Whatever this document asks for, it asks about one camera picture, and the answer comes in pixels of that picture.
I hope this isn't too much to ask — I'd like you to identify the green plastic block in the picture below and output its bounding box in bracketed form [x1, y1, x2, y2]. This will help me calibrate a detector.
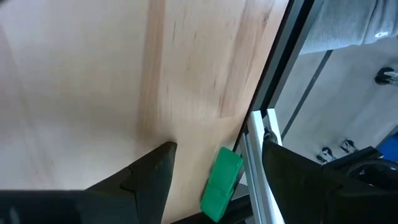
[199, 146, 244, 223]

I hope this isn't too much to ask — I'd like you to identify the office chair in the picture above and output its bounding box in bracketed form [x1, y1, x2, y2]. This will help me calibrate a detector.
[374, 66, 398, 87]

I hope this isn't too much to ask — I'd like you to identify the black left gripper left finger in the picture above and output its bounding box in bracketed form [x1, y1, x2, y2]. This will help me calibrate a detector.
[83, 142, 178, 224]

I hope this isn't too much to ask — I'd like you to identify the black aluminium table frame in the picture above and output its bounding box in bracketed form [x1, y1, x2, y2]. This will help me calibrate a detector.
[170, 0, 326, 224]

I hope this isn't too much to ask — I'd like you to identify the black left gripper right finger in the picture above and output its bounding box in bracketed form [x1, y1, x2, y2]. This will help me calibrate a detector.
[262, 139, 341, 224]

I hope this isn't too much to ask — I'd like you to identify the silver aluminium extrusion post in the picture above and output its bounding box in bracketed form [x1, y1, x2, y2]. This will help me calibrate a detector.
[238, 108, 285, 224]

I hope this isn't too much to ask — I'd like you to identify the blue storage bin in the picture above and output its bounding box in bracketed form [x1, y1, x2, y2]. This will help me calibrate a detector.
[377, 133, 398, 163]

